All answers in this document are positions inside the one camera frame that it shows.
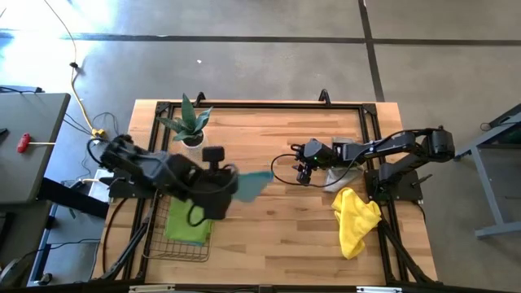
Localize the green microfiber towel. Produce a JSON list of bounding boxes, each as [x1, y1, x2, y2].
[[164, 197, 213, 245]]

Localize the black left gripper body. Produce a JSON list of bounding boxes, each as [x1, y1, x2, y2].
[[190, 168, 240, 221]]

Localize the snake plant in white pot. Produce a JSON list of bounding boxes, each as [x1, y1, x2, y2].
[[156, 93, 213, 148]]

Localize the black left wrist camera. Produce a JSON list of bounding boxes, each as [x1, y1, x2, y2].
[[202, 146, 226, 171]]

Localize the grey microfiber towel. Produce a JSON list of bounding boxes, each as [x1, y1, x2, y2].
[[323, 137, 364, 194]]

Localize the grey side table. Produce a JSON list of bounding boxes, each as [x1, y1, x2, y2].
[[0, 92, 71, 204], [454, 103, 521, 239]]

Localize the yellow microfiber towel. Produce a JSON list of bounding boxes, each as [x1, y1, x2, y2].
[[331, 186, 383, 260]]

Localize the light blue microfiber towel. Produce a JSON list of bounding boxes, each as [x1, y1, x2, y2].
[[231, 170, 274, 203]]

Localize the yellow floor cable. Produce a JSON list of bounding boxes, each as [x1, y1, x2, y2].
[[42, 0, 107, 139]]

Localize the metal wire basket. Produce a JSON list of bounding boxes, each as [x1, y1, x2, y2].
[[142, 190, 215, 263]]

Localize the black aluminium table frame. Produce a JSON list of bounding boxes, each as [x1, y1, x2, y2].
[[91, 88, 440, 288]]

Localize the red handled screwdriver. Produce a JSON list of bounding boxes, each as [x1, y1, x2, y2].
[[15, 133, 56, 155]]

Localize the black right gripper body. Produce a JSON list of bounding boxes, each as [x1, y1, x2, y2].
[[303, 138, 339, 168]]

